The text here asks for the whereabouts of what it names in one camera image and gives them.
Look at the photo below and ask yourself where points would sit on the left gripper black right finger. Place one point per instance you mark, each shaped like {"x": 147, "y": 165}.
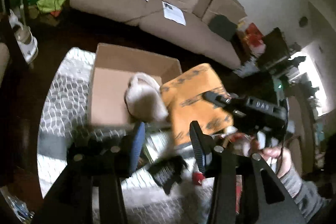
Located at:
{"x": 202, "y": 146}

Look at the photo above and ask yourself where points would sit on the grey patterned table mat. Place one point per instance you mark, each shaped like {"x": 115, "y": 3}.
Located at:
{"x": 92, "y": 186}

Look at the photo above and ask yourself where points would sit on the black cushion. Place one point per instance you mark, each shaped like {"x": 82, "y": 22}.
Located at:
{"x": 222, "y": 26}

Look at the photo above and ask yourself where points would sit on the white paper sheet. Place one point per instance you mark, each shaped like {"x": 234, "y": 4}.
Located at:
{"x": 173, "y": 13}

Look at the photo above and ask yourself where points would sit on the brown cardboard box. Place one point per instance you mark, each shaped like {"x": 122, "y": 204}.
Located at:
{"x": 113, "y": 67}

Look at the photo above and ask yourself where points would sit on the orange printed cloth bag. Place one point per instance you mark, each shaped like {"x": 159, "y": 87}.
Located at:
{"x": 183, "y": 99}

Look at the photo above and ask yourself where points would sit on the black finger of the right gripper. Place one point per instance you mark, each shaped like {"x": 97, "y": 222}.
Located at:
{"x": 216, "y": 99}

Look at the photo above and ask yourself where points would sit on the green shopping bag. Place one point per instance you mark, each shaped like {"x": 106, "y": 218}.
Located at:
{"x": 48, "y": 6}

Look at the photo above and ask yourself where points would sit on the white garment steamer base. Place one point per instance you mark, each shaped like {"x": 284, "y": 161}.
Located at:
{"x": 26, "y": 41}

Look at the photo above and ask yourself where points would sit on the brown fabric sofa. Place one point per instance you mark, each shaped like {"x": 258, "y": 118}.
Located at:
{"x": 195, "y": 36}

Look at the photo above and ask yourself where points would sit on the white furry slipper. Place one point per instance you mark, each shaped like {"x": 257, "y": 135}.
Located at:
{"x": 143, "y": 99}

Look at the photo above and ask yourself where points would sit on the person's right hand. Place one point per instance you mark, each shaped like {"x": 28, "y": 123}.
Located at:
{"x": 285, "y": 165}

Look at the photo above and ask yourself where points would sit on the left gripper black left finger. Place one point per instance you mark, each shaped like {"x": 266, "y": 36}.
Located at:
{"x": 133, "y": 148}

